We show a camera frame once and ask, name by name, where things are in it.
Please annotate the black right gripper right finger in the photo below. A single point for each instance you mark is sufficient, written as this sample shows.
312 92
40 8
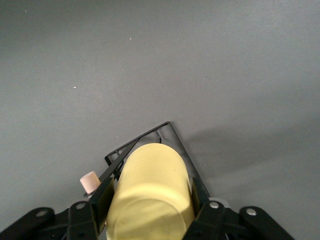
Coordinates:
207 217

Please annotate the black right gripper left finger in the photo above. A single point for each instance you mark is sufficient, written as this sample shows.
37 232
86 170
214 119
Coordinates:
97 207

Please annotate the yellow plastic cup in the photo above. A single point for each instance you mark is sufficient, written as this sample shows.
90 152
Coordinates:
150 190

